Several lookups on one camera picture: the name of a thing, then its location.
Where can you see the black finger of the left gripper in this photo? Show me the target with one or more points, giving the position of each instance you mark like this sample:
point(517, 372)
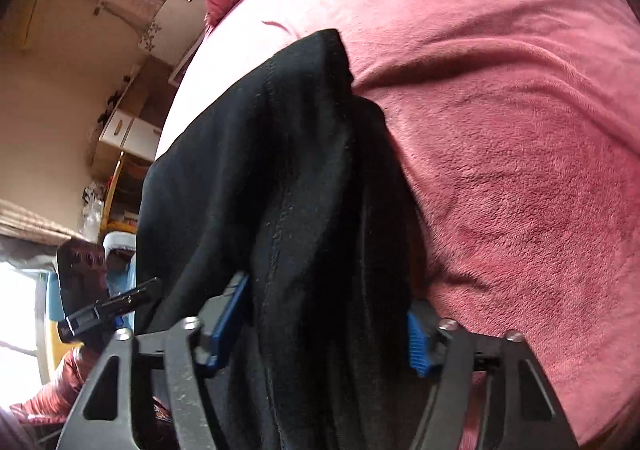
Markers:
point(107, 307)

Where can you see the white drawer cabinet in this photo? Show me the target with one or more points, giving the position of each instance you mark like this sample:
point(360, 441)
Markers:
point(131, 135)

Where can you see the pink bed blanket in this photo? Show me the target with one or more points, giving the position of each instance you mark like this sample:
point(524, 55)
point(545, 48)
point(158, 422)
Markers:
point(518, 124)

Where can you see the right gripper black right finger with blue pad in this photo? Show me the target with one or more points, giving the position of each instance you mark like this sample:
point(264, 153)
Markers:
point(520, 410)

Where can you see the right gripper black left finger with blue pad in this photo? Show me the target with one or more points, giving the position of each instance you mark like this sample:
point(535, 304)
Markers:
point(115, 408)

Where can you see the black pants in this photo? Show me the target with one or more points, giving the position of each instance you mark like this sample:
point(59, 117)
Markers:
point(293, 179)

